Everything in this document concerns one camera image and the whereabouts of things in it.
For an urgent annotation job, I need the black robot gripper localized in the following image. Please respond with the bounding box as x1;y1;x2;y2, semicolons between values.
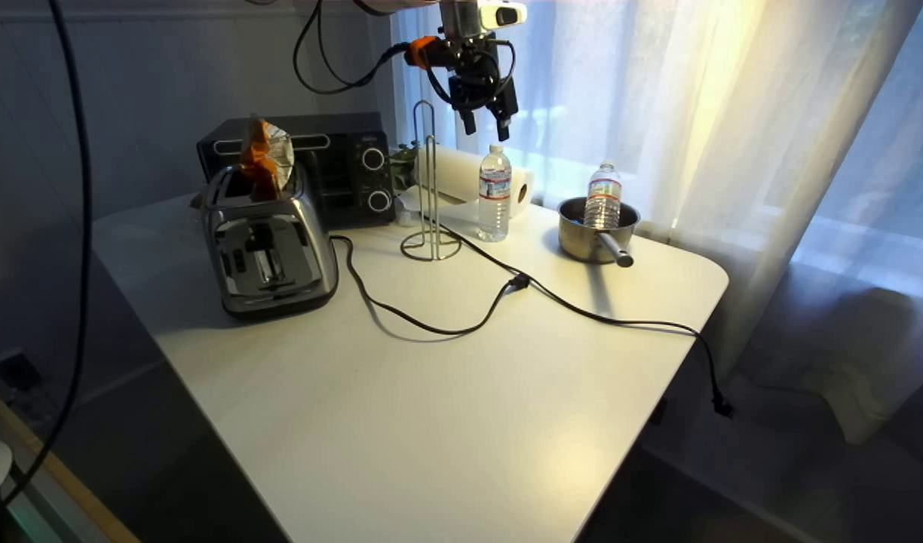
407;0;527;143

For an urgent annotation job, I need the clear water bottle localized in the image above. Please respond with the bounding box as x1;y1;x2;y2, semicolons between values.
479;144;512;242

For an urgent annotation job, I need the water bottle in pot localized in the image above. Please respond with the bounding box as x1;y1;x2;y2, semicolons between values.
586;162;622;229

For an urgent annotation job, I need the black toaster oven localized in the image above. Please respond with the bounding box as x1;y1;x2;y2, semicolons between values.
196;113;394;229

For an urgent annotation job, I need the orange snack bag in toaster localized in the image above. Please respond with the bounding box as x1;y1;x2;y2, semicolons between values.
242;117;294;200

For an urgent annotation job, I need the silver two-slot toaster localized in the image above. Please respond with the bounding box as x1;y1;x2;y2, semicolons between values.
198;167;339;319

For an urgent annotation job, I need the white paper towel roll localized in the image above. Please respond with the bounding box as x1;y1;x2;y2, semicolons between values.
435;147;535;207

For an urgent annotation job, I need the metal paper towel holder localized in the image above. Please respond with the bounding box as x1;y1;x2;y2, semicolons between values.
402;100;460;264

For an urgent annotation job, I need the small steel saucepan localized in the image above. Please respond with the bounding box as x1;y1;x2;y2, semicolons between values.
558;198;639;269

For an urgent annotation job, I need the white table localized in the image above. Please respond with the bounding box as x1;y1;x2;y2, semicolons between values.
92;198;727;543

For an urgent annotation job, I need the white sheer curtain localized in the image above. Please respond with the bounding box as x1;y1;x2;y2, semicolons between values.
385;0;923;380

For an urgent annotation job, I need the black power cord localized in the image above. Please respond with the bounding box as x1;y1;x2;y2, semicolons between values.
326;222;736;420

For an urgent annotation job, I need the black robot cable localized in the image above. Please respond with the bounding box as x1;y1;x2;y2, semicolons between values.
0;0;414;543

